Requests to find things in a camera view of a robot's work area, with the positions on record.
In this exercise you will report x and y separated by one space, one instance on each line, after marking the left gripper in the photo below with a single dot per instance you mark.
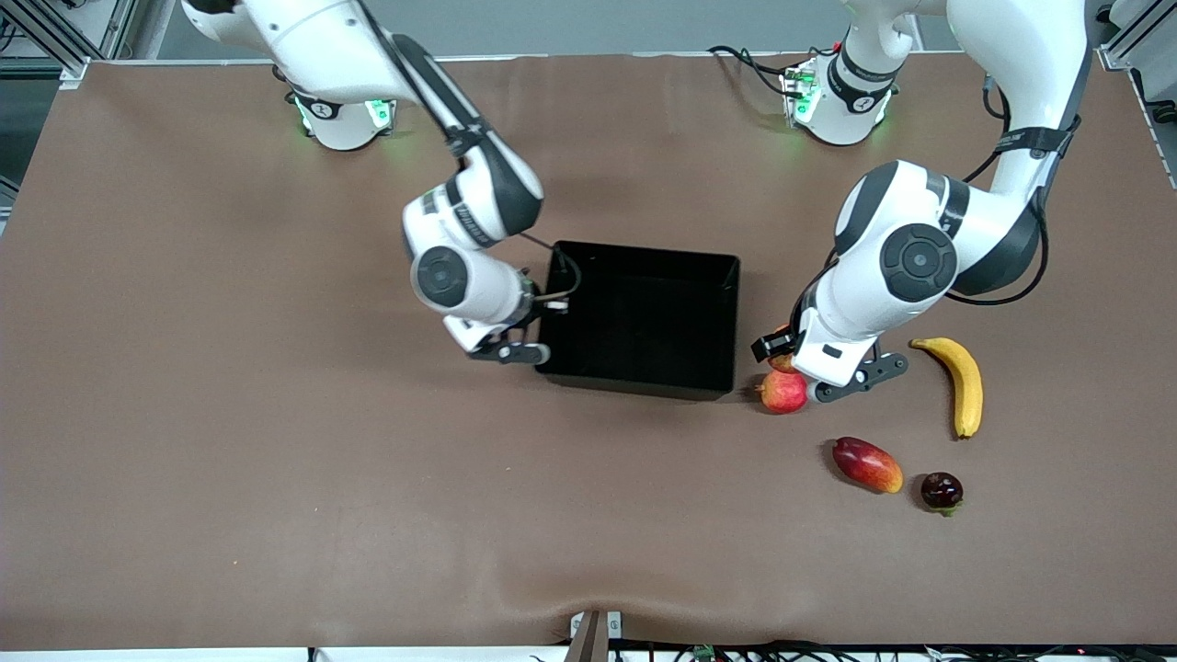
771 347

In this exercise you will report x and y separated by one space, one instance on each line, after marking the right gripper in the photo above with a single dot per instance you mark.
541 304

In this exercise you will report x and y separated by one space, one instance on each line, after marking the red yellow striped apple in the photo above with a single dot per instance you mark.
782 364

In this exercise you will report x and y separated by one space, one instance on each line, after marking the black plastic box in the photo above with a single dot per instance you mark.
644 313

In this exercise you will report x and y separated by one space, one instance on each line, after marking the yellow banana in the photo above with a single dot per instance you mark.
964 382

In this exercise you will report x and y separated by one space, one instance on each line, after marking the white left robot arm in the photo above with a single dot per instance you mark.
919 262

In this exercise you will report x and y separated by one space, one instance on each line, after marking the red apple on table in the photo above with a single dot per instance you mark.
783 393

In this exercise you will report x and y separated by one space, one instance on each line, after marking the red yellow mango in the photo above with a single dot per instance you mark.
867 465

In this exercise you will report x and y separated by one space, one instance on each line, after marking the dark purple plum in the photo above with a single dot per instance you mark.
942 491

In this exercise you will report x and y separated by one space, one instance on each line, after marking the brown table cover mat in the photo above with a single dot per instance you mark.
276 460

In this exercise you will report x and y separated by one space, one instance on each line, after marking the metal table edge clamp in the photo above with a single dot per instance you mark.
588 639

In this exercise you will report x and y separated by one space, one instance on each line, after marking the aluminium frame profile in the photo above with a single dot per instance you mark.
55 41
1126 51

